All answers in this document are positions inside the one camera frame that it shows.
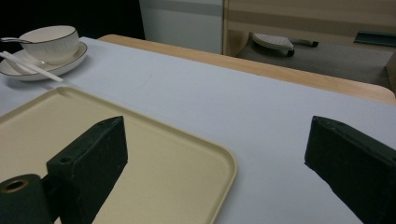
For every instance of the dark green flat object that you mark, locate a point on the dark green flat object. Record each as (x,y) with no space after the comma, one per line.
(375,38)

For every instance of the metal spoon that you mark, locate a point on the metal spoon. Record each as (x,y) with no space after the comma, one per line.
(14,40)

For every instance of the white saucer plate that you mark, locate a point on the white saucer plate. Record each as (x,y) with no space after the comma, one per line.
(67,63)

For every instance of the wooden table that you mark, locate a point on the wooden table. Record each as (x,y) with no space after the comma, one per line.
(249,67)

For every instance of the white clothes iron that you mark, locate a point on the white clothes iron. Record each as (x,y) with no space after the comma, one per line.
(274,43)

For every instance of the white cabinet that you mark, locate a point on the white cabinet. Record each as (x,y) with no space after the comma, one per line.
(183,25)

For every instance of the wooden cabinet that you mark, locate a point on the wooden cabinet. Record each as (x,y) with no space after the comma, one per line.
(311,18)

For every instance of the beige plastic tray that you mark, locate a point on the beige plastic tray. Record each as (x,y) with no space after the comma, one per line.
(174,174)

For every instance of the white ceramic spoon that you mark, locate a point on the white ceramic spoon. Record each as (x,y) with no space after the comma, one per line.
(28,66)

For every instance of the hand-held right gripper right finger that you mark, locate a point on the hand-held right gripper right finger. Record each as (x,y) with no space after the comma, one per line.
(355,168)

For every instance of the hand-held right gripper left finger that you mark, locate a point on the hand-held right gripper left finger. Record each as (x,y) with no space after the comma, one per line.
(90,168)

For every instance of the white ribbed bowl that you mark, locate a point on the white ribbed bowl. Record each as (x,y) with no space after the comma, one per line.
(53,42)

